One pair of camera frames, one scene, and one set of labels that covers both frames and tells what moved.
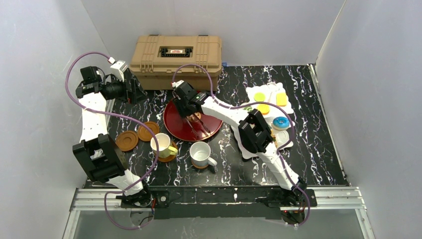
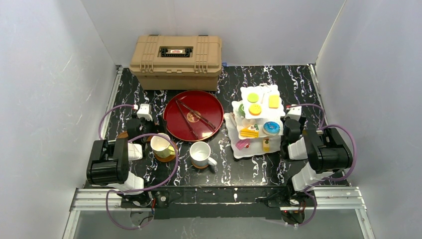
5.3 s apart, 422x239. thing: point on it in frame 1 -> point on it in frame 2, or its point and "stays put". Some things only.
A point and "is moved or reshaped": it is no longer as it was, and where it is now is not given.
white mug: (200, 152) stays put
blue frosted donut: (280, 123) is moved or reshaped
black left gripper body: (131, 88) -> (145, 124)
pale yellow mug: (163, 140) stays put
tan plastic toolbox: (155, 59) stays put
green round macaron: (259, 96) -> (253, 97)
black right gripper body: (186, 107) -> (290, 125)
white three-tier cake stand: (272, 102) is moved or reshaped
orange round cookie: (264, 109) is moved or reshaped
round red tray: (179, 127) stays put
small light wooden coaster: (200, 167) stays put
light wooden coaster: (173, 147) stays put
